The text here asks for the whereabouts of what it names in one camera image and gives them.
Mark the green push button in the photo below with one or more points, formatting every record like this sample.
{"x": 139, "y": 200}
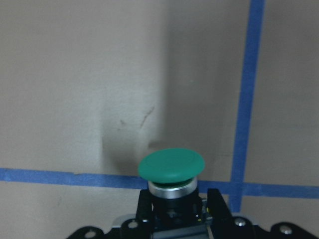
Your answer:
{"x": 171, "y": 175}

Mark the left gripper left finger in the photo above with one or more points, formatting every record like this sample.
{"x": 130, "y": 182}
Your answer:
{"x": 144, "y": 211}

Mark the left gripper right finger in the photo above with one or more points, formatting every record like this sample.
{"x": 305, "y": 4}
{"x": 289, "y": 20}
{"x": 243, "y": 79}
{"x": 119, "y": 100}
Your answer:
{"x": 217, "y": 207}

